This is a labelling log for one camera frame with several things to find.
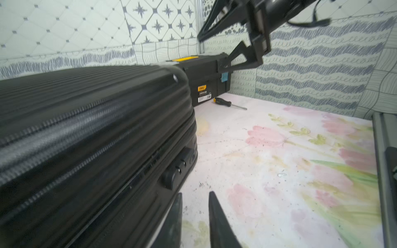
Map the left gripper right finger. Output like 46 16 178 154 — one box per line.
208 191 242 248

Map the aluminium mounting rail frame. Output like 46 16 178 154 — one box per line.
372 112 397 248

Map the floral pink table mat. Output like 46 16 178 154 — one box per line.
182 94 384 248

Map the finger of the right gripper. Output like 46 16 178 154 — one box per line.
197 1 250 42
218 41 263 72

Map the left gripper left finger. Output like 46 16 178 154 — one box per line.
151 193 183 248

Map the black handled screwdriver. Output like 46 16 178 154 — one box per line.
214 97 247 110

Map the black ribbed hard-shell suitcase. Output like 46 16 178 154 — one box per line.
1 65 197 248

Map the black toolbox with yellow label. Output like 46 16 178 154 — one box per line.
171 53 231 107

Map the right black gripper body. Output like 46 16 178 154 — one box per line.
245 1 271 62

